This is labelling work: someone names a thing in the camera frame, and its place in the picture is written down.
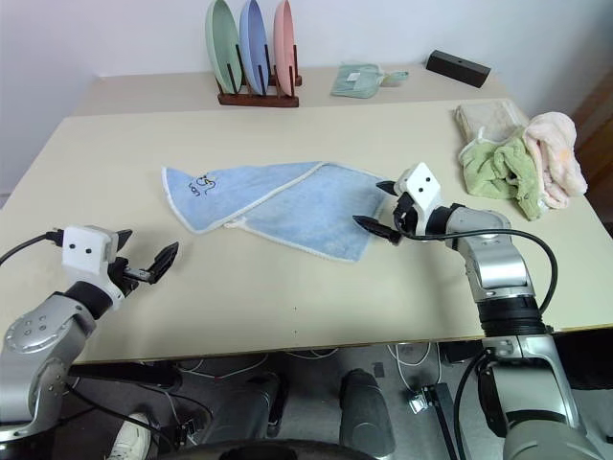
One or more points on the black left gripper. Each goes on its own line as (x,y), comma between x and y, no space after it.
(123,280)

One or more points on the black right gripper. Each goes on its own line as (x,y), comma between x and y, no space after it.
(403,215)

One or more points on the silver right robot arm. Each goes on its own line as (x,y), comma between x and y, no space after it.
(498,268)

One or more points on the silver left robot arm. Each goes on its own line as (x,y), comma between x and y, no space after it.
(45,330)

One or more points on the light blue towel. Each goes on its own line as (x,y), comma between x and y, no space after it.
(306,211)

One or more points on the beige cloth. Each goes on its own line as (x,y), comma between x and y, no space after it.
(486,117)

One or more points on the pink cloth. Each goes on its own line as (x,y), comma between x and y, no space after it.
(558,144)

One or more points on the folded mint green cloth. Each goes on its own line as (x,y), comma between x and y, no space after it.
(356,79)

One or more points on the black rectangular box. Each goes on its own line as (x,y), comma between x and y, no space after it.
(457,67)

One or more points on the dark wooden plate rack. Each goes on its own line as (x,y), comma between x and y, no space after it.
(258,99)

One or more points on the dark rounded grey shape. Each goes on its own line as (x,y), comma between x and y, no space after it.
(254,402)
(364,412)

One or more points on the white shoe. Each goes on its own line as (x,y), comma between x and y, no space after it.
(129,438)

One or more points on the pink plate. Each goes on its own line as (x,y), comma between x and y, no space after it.
(283,45)

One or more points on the blue plate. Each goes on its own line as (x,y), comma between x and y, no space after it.
(254,43)

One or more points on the black metal stand leg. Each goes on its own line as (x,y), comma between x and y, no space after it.
(443,412)

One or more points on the green plate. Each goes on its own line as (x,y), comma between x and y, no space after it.
(222,43)

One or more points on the brown wooden door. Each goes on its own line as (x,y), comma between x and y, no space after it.
(596,129)

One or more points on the wide dark rounded shape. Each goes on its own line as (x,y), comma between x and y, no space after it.
(282,450)

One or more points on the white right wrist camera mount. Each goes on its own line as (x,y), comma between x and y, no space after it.
(424,184)

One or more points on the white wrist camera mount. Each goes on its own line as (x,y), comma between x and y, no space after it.
(86,254)
(424,184)

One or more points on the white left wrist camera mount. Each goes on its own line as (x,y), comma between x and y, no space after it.
(86,254)

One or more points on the black table frame bar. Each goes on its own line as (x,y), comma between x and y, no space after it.
(129,374)

